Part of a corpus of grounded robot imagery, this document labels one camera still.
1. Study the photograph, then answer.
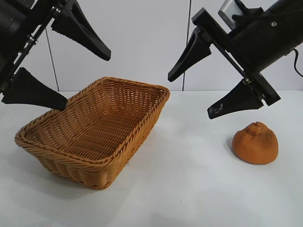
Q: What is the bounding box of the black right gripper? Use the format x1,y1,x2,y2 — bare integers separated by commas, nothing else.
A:
167,8,293,121

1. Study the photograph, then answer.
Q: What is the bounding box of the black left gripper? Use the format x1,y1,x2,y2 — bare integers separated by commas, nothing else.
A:
0,0,112,112

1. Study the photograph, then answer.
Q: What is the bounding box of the brown woven wicker basket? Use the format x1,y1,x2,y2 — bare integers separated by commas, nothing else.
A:
14,76,171,190

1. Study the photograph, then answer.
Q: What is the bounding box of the orange fruit with knobby stem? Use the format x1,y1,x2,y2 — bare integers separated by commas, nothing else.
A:
232,121,279,164

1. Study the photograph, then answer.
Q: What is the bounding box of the black camera cable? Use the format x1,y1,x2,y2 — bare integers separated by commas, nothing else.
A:
232,9,285,22

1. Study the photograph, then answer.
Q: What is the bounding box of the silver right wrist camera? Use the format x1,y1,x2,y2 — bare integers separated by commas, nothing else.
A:
217,0,242,30

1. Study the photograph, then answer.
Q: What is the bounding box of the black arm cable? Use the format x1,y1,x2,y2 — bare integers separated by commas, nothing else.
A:
293,48,303,78

